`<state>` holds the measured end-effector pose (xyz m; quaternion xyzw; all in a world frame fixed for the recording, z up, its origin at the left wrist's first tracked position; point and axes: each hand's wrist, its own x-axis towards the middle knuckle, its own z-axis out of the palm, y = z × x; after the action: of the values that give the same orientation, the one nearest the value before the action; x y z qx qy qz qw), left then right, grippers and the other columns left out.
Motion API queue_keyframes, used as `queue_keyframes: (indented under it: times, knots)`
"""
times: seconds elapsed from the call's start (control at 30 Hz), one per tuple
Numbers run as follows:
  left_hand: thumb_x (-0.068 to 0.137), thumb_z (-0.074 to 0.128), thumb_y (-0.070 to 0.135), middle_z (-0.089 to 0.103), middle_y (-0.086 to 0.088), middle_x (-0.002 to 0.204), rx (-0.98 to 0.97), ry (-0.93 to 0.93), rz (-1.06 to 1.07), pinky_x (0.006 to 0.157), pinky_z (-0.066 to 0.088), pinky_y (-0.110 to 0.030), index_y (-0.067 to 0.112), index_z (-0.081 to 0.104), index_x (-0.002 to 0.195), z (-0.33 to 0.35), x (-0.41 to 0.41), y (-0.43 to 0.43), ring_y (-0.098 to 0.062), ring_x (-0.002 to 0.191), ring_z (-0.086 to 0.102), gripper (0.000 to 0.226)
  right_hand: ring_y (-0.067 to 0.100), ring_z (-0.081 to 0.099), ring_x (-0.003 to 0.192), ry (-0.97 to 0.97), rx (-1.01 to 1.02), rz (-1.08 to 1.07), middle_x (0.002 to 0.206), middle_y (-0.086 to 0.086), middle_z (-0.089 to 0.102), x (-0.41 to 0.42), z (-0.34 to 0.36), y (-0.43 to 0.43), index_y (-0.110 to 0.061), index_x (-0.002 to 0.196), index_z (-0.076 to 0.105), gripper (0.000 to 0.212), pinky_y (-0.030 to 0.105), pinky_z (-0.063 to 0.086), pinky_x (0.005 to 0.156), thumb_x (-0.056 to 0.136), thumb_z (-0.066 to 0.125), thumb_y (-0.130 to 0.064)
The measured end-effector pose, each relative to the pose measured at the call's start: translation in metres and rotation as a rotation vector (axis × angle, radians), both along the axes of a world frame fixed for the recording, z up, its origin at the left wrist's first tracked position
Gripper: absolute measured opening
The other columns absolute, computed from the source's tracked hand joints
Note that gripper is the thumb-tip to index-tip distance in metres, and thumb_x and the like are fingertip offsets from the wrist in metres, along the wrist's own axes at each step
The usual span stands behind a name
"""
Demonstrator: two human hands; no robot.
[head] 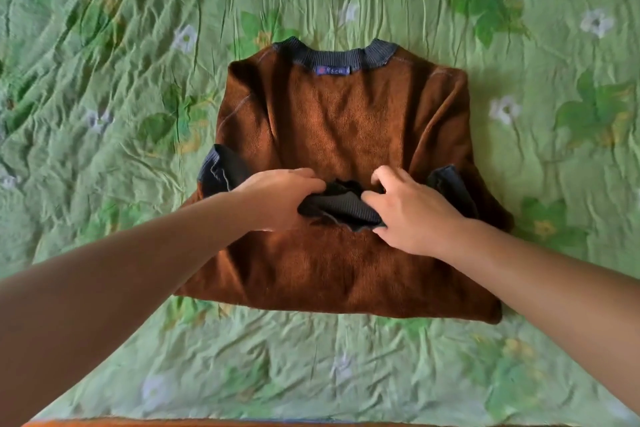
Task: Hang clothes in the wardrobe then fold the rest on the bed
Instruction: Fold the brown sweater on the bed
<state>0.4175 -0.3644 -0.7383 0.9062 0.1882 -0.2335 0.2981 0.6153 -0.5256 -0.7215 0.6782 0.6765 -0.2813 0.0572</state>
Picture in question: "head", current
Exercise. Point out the person's right hand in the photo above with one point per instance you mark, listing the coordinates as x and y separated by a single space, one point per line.
415 216

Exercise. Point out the person's left hand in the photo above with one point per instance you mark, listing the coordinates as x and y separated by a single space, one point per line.
280 199

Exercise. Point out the brown fleece garment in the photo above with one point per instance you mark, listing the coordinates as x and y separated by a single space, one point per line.
350 131

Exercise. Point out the person's right forearm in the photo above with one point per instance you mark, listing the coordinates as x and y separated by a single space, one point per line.
560 291

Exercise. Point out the person's left forearm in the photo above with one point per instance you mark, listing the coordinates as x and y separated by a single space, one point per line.
110 301

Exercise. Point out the green floral bedsheet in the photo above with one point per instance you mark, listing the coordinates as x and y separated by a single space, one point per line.
125 66

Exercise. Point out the wooden bed frame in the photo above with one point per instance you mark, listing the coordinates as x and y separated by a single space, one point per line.
200 422

